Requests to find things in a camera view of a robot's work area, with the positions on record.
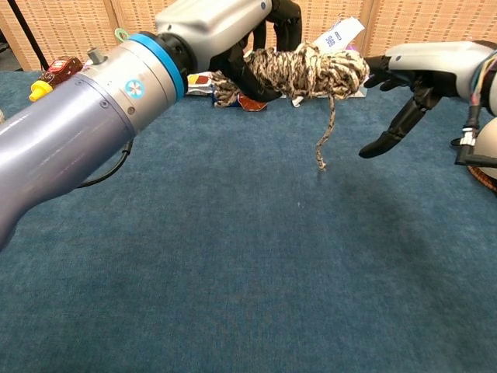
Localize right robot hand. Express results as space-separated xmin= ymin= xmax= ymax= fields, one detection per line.
xmin=359 ymin=40 xmax=491 ymax=159

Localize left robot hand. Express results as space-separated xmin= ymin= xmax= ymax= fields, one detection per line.
xmin=155 ymin=0 xmax=304 ymax=104

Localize braided beige brown rope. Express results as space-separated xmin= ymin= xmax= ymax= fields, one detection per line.
xmin=211 ymin=42 xmax=370 ymax=172

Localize cream upturned bowl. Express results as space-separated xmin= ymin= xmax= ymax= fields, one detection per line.
xmin=474 ymin=116 xmax=497 ymax=159

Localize white snack packet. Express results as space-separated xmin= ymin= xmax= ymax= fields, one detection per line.
xmin=186 ymin=71 xmax=215 ymax=96

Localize dark blue carton box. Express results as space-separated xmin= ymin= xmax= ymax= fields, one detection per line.
xmin=211 ymin=92 xmax=240 ymax=108

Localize white plastic bag blue print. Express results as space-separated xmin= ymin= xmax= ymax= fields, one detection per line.
xmin=290 ymin=17 xmax=366 ymax=108

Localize white drink bottle yellow cap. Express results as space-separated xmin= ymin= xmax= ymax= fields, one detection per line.
xmin=237 ymin=92 xmax=269 ymax=113

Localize woven bamboo folding screen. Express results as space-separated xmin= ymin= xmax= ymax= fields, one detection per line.
xmin=0 ymin=0 xmax=497 ymax=71

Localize brown woven coaster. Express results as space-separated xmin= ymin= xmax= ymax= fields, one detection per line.
xmin=467 ymin=165 xmax=497 ymax=196

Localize brown honey bottle yellow cap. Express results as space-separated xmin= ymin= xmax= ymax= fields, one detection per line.
xmin=29 ymin=56 xmax=84 ymax=103

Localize black stand pole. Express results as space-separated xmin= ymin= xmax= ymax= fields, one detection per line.
xmin=6 ymin=0 xmax=50 ymax=71

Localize blue felt table cover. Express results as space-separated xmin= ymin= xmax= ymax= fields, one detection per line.
xmin=0 ymin=61 xmax=497 ymax=373

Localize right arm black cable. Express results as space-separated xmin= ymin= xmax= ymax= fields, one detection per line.
xmin=454 ymin=50 xmax=497 ymax=169

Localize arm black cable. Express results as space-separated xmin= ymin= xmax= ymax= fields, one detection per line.
xmin=454 ymin=50 xmax=497 ymax=169
xmin=76 ymin=139 xmax=134 ymax=190

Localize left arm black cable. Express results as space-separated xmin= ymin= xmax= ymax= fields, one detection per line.
xmin=76 ymin=139 xmax=134 ymax=190

